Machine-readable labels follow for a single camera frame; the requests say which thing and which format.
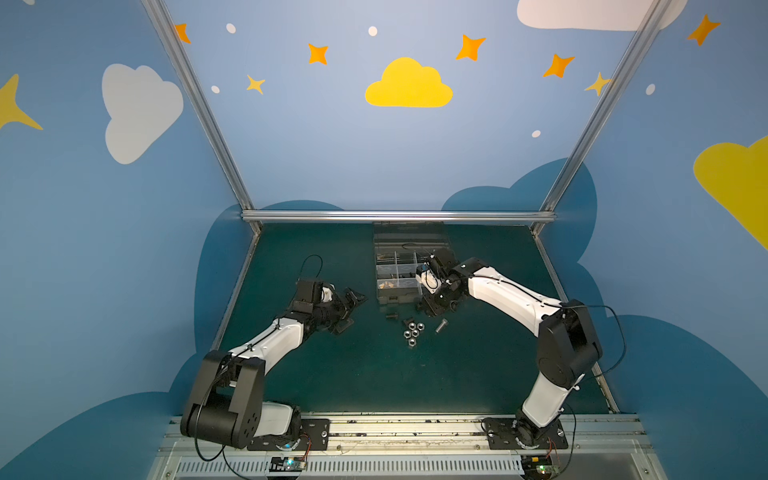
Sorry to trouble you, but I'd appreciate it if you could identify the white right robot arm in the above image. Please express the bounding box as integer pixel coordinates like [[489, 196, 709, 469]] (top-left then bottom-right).
[[415, 249, 603, 432]]

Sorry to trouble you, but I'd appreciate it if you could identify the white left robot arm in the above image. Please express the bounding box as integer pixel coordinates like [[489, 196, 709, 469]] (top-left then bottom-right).
[[180, 279, 367, 450]]

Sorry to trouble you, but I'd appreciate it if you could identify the pile of hex nuts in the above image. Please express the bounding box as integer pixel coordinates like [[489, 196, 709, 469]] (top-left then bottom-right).
[[402, 320, 425, 348]]

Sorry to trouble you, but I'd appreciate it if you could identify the silver hex bolt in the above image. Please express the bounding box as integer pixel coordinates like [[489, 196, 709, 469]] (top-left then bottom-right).
[[435, 319, 448, 334]]

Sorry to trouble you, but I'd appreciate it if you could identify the clear plastic organizer box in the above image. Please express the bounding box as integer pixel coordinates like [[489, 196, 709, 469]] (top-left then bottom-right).
[[373, 222, 451, 308]]

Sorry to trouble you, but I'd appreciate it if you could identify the aluminium frame rail back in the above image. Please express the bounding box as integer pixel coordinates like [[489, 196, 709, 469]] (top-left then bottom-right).
[[241, 209, 556, 224]]

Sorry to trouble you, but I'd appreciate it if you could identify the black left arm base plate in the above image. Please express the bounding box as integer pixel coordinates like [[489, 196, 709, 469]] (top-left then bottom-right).
[[247, 418, 331, 452]]

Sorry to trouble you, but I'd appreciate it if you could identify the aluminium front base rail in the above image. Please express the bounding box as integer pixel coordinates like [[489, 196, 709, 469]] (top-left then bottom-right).
[[148, 412, 666, 479]]

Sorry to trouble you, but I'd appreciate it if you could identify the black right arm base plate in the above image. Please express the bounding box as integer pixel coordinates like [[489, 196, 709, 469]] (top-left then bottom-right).
[[480, 417, 569, 450]]

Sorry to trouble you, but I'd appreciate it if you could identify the aluminium frame post left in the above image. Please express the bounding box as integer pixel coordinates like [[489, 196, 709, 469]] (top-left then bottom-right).
[[141, 0, 254, 214]]

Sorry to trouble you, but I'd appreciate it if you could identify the aluminium frame post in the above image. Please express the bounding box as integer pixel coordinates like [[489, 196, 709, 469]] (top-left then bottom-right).
[[141, 0, 254, 214], [531, 0, 672, 239]]

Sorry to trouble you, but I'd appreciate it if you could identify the aluminium frame post right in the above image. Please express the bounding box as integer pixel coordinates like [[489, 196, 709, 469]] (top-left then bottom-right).
[[531, 0, 672, 239]]

